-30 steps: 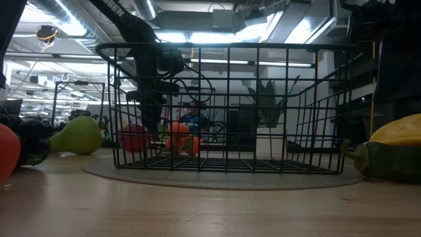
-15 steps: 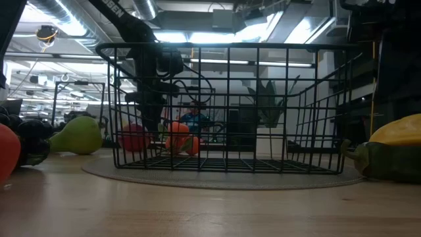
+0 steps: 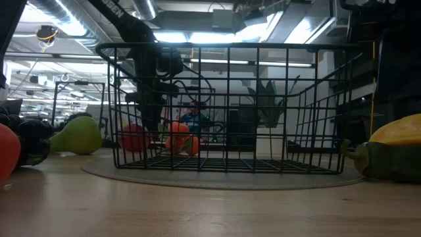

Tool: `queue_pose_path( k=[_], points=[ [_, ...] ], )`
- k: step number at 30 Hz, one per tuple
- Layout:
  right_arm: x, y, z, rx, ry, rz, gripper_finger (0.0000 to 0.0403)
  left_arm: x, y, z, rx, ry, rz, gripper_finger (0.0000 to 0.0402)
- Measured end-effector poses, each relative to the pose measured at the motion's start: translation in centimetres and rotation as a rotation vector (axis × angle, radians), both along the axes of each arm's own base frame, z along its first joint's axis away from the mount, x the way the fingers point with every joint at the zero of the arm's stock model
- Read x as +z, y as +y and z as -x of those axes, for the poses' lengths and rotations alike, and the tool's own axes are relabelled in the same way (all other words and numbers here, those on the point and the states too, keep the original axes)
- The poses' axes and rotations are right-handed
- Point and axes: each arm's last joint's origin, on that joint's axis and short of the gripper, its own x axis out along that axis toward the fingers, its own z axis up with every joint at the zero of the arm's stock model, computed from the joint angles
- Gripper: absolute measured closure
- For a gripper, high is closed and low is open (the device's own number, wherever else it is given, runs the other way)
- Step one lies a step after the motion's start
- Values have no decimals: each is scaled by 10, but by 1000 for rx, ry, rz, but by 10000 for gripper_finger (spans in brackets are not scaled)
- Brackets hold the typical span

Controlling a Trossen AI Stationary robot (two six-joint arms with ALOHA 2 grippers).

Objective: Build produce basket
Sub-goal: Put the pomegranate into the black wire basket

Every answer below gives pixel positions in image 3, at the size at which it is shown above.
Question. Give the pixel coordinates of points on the person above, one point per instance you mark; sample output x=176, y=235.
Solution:
x=194, y=120

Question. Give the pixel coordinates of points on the long ceiling light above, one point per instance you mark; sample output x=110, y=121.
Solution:
x=230, y=61

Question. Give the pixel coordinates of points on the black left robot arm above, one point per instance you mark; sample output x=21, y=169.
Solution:
x=126, y=23

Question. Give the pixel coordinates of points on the black rack frame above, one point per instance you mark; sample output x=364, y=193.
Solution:
x=55, y=98

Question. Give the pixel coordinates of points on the red apple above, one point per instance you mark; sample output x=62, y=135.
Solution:
x=131, y=141

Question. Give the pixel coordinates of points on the yellow starfruit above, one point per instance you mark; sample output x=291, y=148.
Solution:
x=399, y=131

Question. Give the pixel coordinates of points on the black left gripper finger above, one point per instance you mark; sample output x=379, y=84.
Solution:
x=158, y=116
x=147, y=116

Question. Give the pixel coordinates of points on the black grape bunch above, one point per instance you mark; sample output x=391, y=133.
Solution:
x=31, y=131

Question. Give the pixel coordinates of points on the dark monitor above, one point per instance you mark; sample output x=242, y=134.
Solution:
x=241, y=128

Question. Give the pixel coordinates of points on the grey round mat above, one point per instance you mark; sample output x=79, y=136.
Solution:
x=213, y=181

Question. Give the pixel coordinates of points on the green pear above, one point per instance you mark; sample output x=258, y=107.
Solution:
x=80, y=136

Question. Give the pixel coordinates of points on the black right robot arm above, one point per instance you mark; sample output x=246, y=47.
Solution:
x=401, y=66

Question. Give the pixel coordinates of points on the dark green squash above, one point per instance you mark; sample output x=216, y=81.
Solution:
x=388, y=161

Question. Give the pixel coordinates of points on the silver ventilation duct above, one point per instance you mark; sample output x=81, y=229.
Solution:
x=144, y=8

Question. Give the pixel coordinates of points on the green plant in white pot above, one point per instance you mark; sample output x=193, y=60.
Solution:
x=268, y=105

